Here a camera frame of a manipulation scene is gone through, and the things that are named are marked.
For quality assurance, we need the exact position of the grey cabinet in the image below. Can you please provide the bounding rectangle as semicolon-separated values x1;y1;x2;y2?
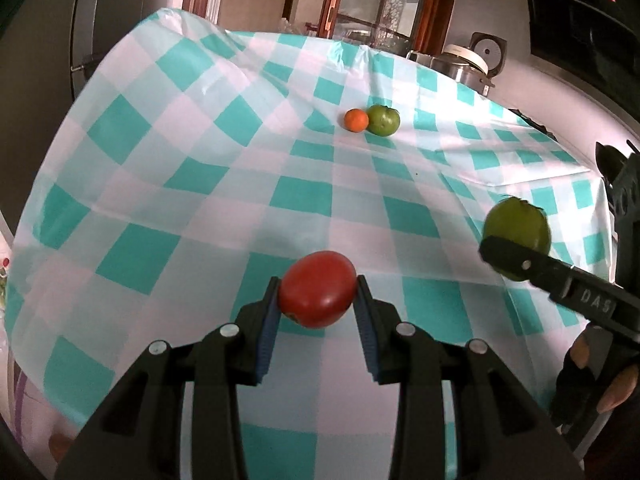
0;0;168;111

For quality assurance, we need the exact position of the wooden glass door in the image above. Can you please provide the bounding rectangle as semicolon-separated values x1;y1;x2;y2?
320;0;457;56

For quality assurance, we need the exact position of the green tomato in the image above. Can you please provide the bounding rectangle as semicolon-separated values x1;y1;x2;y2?
482;197;552;282
366;104;401;137

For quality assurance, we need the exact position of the black wall cabinet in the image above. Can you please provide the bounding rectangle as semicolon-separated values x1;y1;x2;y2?
505;0;640;126

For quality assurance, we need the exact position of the person's right hand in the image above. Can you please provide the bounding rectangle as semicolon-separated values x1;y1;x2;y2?
550;332;640;456

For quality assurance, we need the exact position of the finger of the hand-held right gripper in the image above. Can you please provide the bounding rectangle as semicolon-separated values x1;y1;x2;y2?
479;236;640;343
606;152;640;293

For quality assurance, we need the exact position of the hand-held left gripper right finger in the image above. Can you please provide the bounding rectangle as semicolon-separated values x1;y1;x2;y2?
354;275;586;480

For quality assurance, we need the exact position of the steel pot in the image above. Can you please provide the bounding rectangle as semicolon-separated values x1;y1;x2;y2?
406;49;476;86

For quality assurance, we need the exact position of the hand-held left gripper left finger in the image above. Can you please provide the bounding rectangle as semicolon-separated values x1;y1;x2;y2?
55;276;281;480

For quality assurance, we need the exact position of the teal white checkered tablecloth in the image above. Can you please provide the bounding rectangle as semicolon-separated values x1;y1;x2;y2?
5;7;618;480

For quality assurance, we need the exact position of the small red tomato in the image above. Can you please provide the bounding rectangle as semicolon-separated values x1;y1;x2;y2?
278;251;358;330

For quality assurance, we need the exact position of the white rice cooker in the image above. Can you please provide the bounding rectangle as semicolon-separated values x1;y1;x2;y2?
442;31;508;96

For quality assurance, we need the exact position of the orange mandarin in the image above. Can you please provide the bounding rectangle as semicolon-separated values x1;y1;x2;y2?
344;108;370;133

